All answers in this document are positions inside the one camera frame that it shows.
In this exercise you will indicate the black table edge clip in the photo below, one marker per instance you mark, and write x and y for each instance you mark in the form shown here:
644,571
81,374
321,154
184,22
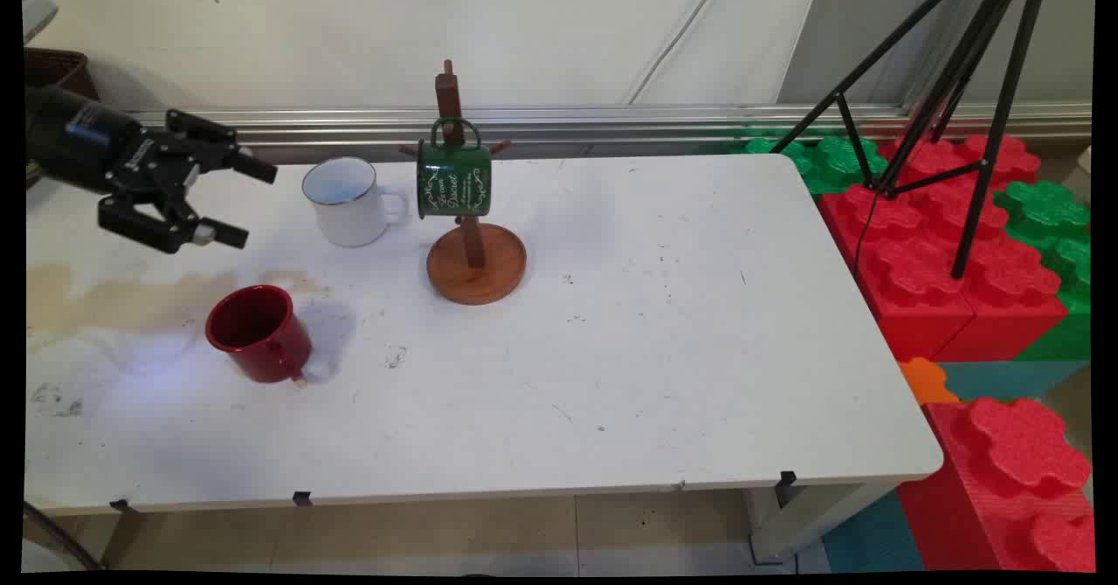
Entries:
302,498
787,478
122,506

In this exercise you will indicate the aluminium wall rail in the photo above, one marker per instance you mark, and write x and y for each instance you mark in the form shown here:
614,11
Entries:
611,122

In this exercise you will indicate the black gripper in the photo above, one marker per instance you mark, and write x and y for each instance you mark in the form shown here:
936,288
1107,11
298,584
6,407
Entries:
83,135

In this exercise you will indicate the green enamel mug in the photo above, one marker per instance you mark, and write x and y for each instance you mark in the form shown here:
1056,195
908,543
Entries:
452,179

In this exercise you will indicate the red foam building block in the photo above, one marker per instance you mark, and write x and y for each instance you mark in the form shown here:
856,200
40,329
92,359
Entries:
1004,489

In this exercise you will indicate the black camera tripod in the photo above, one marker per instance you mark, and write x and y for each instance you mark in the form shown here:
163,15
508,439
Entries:
987,122

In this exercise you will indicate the red enamel mug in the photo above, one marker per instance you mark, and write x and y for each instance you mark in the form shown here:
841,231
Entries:
266,345

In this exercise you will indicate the orange foam piece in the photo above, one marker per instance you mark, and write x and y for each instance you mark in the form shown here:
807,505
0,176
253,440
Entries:
924,380

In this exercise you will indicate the white enamel mug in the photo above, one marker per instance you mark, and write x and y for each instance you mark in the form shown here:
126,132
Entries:
345,209

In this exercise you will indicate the teal foam block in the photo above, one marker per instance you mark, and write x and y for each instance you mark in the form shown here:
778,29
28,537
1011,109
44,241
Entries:
1013,380
873,537

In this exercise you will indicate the brown woven basket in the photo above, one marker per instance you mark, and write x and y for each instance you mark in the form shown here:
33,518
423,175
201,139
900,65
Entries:
59,70

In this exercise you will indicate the white table leg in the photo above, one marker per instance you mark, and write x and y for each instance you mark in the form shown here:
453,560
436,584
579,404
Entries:
812,519

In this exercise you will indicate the wooden mug tree stand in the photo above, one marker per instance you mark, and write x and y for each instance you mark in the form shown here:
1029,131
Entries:
476,266

